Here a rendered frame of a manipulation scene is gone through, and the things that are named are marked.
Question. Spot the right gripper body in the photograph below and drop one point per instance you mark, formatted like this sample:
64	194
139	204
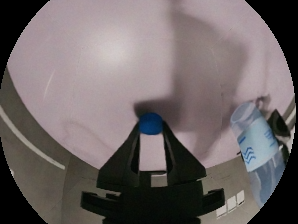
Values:
279	142

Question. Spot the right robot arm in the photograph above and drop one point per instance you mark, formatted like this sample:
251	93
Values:
285	152

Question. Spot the clear plastic water bottle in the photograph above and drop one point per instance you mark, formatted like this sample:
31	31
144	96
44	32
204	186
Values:
260	150

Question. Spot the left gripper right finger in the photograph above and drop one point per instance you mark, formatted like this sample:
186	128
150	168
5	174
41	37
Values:
186	165

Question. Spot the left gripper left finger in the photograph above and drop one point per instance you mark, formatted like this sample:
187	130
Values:
116	169

